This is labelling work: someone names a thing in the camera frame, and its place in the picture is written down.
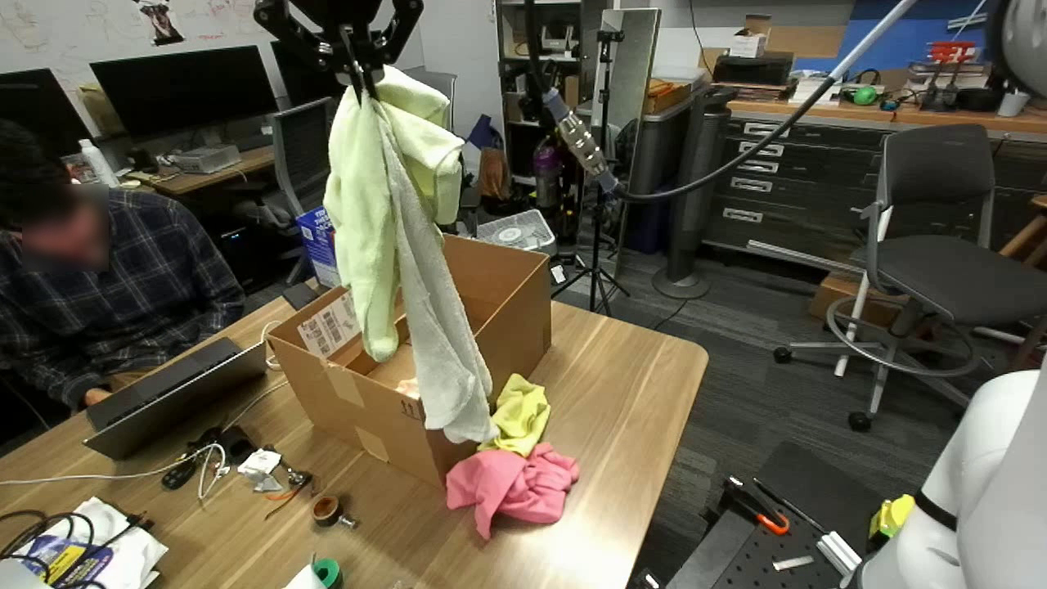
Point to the blue tissue box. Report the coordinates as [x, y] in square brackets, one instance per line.
[319, 243]

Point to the silver mac mini box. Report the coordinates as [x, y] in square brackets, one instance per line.
[523, 230]

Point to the pale green towel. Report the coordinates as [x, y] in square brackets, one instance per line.
[400, 120]

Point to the person in plaid shirt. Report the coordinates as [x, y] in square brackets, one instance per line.
[99, 282]

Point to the white grey towel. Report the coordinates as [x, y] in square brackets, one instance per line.
[451, 372]

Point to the grey laptop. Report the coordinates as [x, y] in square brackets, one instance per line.
[177, 391]

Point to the magenta pink cloth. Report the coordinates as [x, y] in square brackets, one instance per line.
[529, 488]

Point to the open cardboard box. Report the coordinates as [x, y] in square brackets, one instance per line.
[379, 408]

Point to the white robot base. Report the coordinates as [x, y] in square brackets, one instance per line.
[983, 508]

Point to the brown tape roll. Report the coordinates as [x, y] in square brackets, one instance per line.
[326, 513]

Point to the black camera tripod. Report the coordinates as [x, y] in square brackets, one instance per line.
[586, 150]

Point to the orange handled pliers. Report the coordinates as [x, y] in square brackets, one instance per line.
[763, 515]

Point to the bright yellow cloth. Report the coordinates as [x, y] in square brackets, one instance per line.
[523, 418]

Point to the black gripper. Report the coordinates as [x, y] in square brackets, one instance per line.
[342, 37]

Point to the left black monitor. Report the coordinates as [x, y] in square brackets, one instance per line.
[185, 90]

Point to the black office chair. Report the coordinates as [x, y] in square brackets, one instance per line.
[926, 269]

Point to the green tape roll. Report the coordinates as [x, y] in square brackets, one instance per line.
[329, 574]

